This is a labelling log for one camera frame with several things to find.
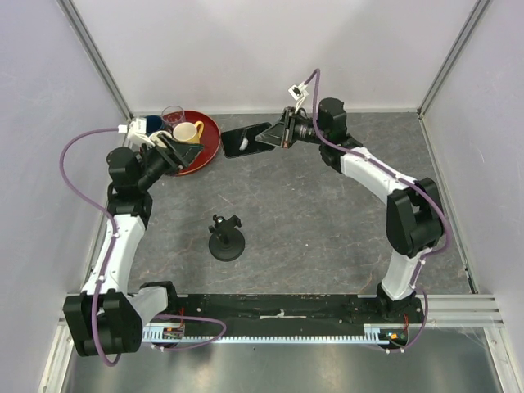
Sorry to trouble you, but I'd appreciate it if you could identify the slotted cable duct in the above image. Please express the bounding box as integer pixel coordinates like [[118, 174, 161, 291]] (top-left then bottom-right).
[[142, 323, 409, 346]]

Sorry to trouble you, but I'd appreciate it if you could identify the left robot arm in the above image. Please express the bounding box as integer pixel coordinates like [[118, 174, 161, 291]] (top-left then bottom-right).
[[63, 136, 204, 366]]

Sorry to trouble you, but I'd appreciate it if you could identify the black phone stand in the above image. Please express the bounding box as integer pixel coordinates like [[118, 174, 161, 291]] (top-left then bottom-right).
[[208, 215, 246, 262]]

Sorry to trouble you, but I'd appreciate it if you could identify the yellow mug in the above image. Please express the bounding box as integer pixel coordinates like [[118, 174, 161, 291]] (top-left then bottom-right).
[[172, 121, 205, 144]]

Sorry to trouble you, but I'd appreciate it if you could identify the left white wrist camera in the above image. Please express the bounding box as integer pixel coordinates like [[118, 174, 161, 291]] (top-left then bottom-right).
[[117, 117, 156, 147]]

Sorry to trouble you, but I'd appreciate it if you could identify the clear drinking glass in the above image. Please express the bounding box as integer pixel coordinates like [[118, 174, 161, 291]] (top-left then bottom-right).
[[160, 105, 186, 129]]

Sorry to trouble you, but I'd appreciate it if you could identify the black smartphone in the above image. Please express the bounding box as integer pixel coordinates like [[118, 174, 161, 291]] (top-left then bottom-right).
[[220, 122, 274, 159]]

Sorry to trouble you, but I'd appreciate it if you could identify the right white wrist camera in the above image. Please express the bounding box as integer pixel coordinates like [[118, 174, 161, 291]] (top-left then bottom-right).
[[288, 82, 309, 112]]

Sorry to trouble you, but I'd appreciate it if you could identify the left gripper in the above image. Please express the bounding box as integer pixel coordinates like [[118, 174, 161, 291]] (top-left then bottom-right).
[[136, 133, 205, 191]]

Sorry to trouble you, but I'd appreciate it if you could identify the red round tray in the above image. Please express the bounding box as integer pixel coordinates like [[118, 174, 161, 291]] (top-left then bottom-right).
[[164, 110, 221, 176]]

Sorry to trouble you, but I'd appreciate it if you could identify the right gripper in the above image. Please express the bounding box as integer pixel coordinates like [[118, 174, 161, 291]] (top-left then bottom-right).
[[257, 107, 328, 149]]

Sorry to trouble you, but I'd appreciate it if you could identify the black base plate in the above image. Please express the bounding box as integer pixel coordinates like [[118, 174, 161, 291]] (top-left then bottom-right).
[[164, 294, 423, 337]]

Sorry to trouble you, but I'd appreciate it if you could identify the dark green mug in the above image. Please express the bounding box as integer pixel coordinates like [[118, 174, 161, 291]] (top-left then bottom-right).
[[149, 130, 173, 145]]

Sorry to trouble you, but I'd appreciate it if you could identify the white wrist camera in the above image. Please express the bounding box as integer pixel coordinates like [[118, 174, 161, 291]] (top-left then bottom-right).
[[288, 82, 309, 112], [117, 117, 156, 147]]

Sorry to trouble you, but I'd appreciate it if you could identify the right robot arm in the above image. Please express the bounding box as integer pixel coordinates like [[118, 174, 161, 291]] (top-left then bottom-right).
[[255, 97, 446, 323]]

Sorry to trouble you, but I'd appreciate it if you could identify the blue mug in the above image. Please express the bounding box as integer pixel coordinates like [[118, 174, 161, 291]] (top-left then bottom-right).
[[144, 115, 165, 135]]

